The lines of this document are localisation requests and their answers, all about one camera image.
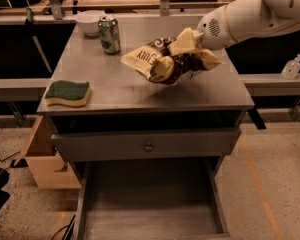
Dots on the grey cabinet with drawers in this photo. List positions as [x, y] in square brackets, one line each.
[117, 89]

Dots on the green soda can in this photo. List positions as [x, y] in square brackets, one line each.
[109, 34]

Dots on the green and yellow sponge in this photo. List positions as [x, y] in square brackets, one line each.
[68, 93]

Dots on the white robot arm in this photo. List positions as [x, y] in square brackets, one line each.
[264, 18]

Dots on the clear sanitizer bottle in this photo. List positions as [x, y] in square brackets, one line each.
[292, 68]

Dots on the lower open grey drawer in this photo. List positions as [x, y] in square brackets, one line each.
[155, 199]

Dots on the upper grey drawer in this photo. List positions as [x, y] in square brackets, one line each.
[146, 135]

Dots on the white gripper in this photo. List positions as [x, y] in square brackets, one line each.
[212, 32]

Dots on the white bowl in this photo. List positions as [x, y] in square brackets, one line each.
[87, 21]

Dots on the brown chip bag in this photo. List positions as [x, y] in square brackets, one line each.
[186, 65]

